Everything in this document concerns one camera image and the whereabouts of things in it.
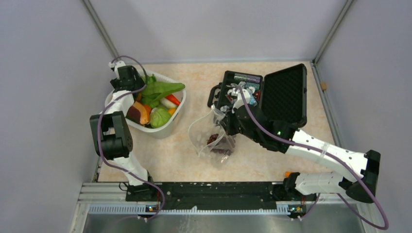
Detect dark red grape bunch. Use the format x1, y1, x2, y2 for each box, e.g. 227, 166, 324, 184
206, 133, 236, 156

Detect clear zip top bag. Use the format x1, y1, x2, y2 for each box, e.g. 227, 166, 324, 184
188, 106, 235, 167

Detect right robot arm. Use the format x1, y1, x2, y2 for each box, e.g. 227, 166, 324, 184
217, 105, 381, 203

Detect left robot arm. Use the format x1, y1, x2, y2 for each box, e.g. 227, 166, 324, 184
89, 60, 161, 201

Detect green lettuce leaf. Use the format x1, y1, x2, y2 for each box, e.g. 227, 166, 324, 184
139, 75, 186, 108

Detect papaya slice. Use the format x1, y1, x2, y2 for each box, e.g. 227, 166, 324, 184
126, 101, 152, 125

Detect poker chips in case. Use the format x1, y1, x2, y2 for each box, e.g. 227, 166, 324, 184
222, 71, 263, 106

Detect white plastic basket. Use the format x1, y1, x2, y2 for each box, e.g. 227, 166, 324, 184
104, 70, 187, 139

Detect orange carrot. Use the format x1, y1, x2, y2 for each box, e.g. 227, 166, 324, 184
165, 94, 181, 106

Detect green cabbage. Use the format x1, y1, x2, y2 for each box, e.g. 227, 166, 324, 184
150, 108, 171, 129

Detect black carrying case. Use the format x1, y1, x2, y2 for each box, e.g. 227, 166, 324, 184
207, 64, 307, 128

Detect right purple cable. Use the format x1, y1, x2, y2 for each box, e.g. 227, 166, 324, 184
234, 84, 390, 231

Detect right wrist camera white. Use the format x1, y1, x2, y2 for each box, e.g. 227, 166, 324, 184
231, 88, 256, 109

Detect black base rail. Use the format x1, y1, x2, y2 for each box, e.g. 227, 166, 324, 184
122, 182, 316, 212

